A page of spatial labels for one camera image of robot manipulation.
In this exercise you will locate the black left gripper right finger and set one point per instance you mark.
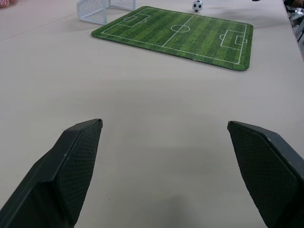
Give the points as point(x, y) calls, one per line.
point(268, 171)

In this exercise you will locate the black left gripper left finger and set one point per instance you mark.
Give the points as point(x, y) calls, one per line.
point(54, 175)

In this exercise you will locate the small black-white soccer ball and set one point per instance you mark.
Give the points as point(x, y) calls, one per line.
point(197, 5)

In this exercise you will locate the green soccer field mat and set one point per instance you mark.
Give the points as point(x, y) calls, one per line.
point(180, 35)

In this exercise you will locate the silver metal clutter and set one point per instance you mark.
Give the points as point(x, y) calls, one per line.
point(297, 19)

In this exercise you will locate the white mesh toy goal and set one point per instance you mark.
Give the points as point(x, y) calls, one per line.
point(99, 10)

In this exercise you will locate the pink patterned object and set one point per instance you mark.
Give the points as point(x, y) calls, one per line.
point(7, 2)

